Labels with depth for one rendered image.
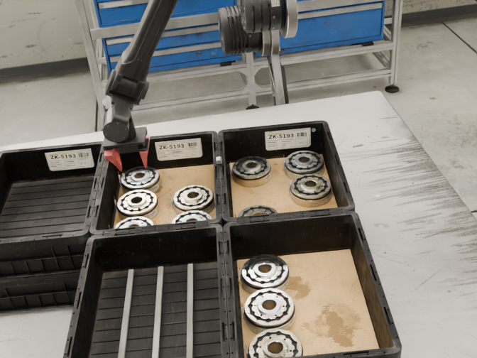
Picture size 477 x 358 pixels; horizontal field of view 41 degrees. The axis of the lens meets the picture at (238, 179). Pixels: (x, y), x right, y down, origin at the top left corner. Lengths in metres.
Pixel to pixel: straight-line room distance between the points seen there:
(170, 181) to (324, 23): 2.03
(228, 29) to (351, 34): 1.39
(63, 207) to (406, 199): 0.94
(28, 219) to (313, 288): 0.77
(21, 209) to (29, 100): 2.51
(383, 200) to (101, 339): 0.89
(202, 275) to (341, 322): 0.33
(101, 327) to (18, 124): 2.72
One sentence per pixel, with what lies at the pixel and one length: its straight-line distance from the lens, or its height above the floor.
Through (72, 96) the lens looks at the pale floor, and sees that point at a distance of 4.19.
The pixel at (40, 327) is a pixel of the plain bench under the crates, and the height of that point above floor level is 0.70.
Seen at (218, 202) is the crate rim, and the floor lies 0.93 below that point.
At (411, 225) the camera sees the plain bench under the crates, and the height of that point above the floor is 0.70.
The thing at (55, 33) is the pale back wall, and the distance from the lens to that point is 4.42.
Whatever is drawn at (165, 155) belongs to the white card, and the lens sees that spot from 1.79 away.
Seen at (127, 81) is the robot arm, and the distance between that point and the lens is 1.48.
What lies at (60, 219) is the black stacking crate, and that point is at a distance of 1.72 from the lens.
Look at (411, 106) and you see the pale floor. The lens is 3.77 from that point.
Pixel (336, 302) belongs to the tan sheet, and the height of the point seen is 0.83.
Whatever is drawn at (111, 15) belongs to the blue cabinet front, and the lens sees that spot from 3.44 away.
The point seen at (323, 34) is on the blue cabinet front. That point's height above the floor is 0.40.
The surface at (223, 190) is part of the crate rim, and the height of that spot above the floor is 0.93.
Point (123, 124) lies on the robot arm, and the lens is 1.45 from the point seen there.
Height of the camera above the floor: 1.83
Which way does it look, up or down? 35 degrees down
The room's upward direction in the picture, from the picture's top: 5 degrees counter-clockwise
